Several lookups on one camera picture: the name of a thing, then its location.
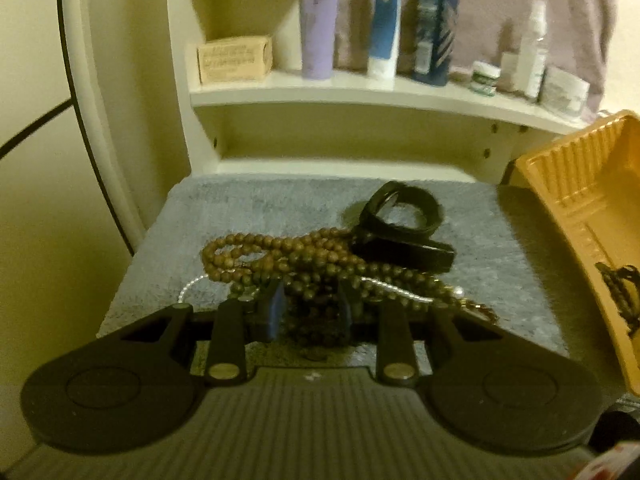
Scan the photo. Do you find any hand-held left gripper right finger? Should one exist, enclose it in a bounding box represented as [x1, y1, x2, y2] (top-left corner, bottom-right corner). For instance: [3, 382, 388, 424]
[340, 286, 501, 389]

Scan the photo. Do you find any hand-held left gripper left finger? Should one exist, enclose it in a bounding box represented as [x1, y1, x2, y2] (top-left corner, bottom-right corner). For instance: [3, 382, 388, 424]
[120, 280, 289, 387]

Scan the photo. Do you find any long brown bead necklace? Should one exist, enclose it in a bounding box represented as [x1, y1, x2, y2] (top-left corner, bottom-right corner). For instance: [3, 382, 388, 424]
[200, 226, 481, 356]

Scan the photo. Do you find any white pearl necklace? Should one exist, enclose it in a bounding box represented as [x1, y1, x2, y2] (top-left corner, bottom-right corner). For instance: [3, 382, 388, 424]
[177, 272, 463, 307]

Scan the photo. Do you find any black leather bracelet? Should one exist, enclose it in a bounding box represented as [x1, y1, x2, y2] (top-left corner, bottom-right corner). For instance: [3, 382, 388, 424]
[347, 181, 456, 273]

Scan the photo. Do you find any brown bead bracelet gold clasp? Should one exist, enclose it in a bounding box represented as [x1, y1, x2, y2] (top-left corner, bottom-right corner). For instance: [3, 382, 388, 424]
[450, 295, 501, 324]

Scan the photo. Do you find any orange ribbed plastic tray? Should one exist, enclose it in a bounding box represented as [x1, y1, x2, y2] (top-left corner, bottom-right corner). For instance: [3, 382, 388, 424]
[502, 110, 640, 396]

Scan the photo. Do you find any grey fluffy mat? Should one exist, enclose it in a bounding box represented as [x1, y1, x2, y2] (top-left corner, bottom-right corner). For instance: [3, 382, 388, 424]
[97, 175, 571, 361]

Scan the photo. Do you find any white shelf unit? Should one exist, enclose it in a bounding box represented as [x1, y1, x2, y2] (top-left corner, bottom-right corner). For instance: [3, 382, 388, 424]
[57, 0, 591, 256]

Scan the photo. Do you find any small cardboard box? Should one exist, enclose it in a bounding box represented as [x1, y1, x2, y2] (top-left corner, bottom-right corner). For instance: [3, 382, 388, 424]
[196, 35, 274, 85]

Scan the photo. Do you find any small green jar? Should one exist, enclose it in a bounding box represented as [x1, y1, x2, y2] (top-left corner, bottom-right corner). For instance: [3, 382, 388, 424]
[470, 61, 501, 97]

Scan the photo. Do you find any purple tube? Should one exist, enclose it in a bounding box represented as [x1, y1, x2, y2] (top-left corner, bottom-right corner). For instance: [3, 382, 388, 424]
[297, 0, 343, 80]

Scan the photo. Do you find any dark blue spray bottle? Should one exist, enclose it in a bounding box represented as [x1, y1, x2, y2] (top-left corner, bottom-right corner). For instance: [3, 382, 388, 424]
[412, 0, 460, 86]

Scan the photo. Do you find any white and blue tube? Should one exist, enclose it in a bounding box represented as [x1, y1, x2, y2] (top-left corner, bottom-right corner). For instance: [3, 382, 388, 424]
[367, 0, 403, 78]

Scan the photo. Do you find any red and white packet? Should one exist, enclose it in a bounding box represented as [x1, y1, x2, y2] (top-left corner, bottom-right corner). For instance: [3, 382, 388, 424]
[575, 442, 640, 480]

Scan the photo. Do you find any white cream jar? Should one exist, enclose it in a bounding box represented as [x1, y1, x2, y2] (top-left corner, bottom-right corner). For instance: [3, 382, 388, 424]
[539, 66, 591, 118]

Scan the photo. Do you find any white spray bottle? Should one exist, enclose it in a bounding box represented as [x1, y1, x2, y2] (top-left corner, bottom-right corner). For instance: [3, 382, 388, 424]
[515, 0, 548, 101]

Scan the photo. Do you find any purple towel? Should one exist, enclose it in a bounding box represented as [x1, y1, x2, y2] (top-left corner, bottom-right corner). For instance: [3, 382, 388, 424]
[335, 0, 621, 111]

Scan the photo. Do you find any dark beaded bracelet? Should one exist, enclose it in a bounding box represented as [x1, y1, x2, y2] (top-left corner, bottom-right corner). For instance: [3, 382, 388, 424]
[595, 262, 640, 333]

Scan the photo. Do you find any black cable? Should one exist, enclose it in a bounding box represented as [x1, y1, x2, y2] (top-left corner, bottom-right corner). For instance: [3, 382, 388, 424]
[0, 100, 76, 161]

